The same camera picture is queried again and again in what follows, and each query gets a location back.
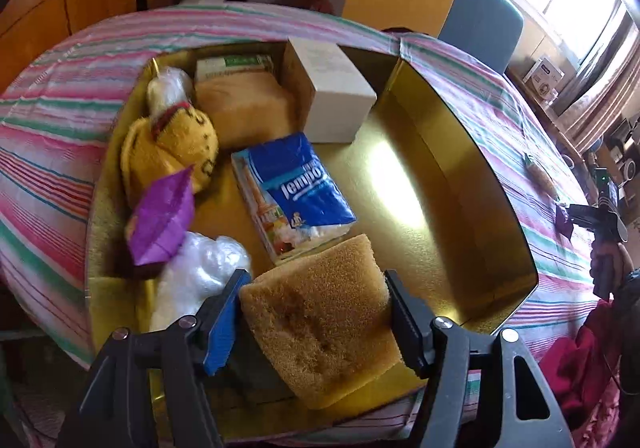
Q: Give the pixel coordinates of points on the striped bedsheet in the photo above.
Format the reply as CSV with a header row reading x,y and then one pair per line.
x,y
57,116

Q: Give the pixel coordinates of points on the white cardboard box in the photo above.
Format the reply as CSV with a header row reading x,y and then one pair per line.
x,y
332,97

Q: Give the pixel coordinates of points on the gold metal tray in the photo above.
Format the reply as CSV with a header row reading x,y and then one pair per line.
x,y
422,191

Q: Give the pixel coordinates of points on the green white medicine box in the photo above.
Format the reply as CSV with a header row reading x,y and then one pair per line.
x,y
231,64

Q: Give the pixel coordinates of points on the green wrapped biscuit pack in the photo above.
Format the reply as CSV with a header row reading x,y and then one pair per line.
x,y
540,177

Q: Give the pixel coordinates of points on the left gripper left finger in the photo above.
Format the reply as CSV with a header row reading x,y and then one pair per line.
x,y
214,337

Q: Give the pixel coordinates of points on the purple snack packet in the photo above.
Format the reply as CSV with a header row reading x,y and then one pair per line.
x,y
161,219

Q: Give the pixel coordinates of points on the white plastic bag ball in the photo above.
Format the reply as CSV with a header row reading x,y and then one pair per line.
x,y
172,86

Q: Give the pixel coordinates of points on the brown paper parcel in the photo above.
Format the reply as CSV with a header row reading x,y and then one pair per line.
x,y
247,108

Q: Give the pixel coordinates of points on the yellow sponge block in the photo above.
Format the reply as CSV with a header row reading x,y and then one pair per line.
x,y
323,321

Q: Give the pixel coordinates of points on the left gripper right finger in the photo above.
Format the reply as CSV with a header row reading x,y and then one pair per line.
x,y
415,328

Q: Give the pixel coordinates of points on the person's right hand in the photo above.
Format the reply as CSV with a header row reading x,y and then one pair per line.
x,y
610,267

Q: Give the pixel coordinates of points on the wooden desk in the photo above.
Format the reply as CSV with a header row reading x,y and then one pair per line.
x,y
547,120

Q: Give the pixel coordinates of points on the blue tissue pack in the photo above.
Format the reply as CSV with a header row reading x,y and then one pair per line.
x,y
293,201

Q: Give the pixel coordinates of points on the white product box on desk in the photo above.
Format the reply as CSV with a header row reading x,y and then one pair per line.
x,y
543,78

